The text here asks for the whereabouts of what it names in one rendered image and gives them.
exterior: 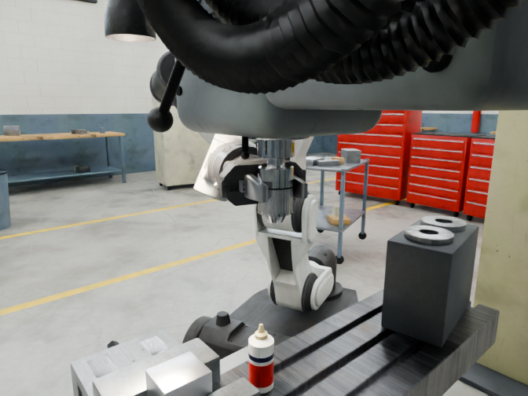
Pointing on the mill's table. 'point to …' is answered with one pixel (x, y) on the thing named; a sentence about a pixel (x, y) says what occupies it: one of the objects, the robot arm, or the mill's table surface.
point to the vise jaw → (113, 384)
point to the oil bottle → (261, 360)
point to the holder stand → (429, 277)
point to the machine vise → (144, 346)
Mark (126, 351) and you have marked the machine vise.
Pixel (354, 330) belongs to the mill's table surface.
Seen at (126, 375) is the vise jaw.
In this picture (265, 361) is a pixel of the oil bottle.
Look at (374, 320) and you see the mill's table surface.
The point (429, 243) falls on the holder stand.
